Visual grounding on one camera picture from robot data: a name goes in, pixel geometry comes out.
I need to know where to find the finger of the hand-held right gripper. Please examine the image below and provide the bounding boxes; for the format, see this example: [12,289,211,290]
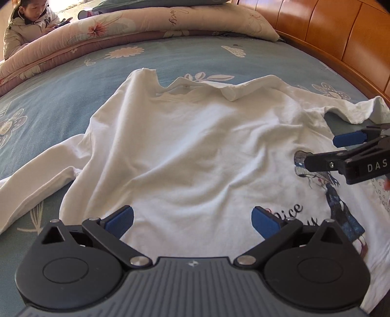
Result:
[333,123,390,147]
[305,143,371,173]

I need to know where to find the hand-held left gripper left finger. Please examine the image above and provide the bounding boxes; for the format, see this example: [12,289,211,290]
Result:
[41,205,153,269]

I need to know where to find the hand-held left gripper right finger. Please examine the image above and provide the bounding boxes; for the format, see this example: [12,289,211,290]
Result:
[234,206,349,269]

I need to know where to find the white long-sleeved printed shirt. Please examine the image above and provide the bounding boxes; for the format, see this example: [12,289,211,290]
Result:
[0,69,390,314]

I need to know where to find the wooden headboard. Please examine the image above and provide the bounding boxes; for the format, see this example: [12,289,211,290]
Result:
[236,0,390,101]

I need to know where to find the blue floral bed sheet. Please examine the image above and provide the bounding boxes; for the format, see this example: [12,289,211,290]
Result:
[0,35,390,317]

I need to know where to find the pink floral folded quilt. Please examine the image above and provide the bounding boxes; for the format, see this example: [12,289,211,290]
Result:
[0,4,281,96]

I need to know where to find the teal floral pillow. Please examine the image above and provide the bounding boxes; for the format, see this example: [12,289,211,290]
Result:
[91,0,232,14]

